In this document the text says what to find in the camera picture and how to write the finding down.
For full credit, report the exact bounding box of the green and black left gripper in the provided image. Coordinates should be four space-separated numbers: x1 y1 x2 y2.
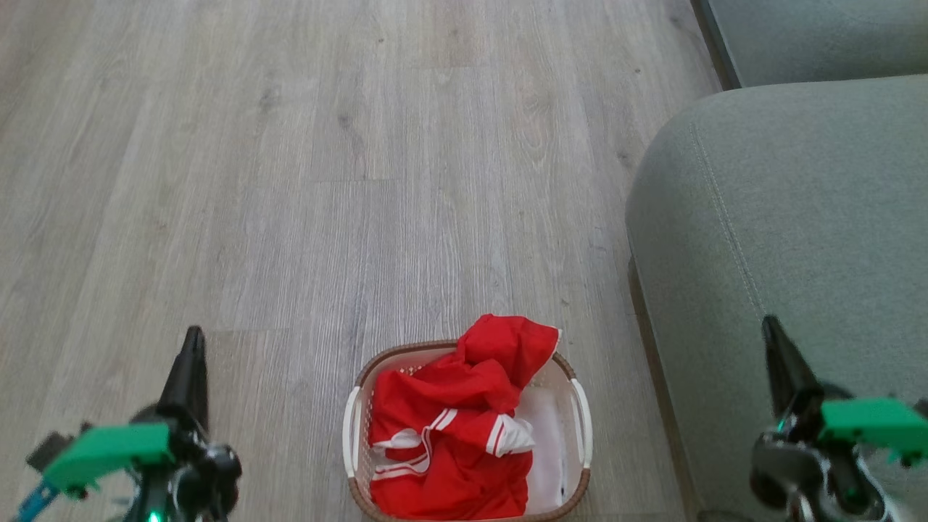
27 326 244 522

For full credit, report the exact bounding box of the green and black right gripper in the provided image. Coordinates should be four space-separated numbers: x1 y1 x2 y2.
750 315 928 522

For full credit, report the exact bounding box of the long grey sofa seat section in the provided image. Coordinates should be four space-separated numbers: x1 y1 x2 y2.
705 0 928 89

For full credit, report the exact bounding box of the white and brown laundry basket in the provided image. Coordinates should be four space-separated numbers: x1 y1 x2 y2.
342 339 594 522

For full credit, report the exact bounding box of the red jersey with white stripes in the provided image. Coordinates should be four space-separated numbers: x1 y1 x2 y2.
368 313 562 521

